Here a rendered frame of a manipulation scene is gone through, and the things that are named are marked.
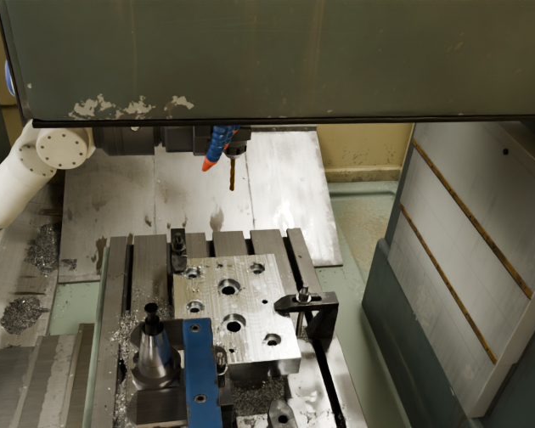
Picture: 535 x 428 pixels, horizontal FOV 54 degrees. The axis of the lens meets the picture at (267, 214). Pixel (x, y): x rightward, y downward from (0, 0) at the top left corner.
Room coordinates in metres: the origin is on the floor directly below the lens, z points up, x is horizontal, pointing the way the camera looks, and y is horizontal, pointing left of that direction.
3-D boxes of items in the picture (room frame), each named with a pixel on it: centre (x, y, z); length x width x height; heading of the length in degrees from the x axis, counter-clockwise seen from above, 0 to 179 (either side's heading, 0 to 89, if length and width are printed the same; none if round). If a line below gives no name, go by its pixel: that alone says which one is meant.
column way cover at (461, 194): (0.81, -0.37, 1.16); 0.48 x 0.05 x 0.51; 12
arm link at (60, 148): (0.66, 0.27, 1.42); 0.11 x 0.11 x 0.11; 12
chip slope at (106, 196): (1.36, 0.21, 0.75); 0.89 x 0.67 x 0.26; 102
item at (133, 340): (0.47, 0.14, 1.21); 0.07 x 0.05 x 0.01; 102
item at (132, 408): (0.36, 0.11, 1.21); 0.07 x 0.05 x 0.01; 102
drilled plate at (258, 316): (0.74, 0.06, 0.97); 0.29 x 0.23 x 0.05; 12
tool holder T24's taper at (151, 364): (0.41, 0.12, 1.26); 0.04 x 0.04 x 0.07
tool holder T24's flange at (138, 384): (0.41, 0.12, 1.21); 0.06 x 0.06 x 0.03
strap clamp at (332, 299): (0.76, -0.09, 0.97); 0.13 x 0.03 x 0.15; 102
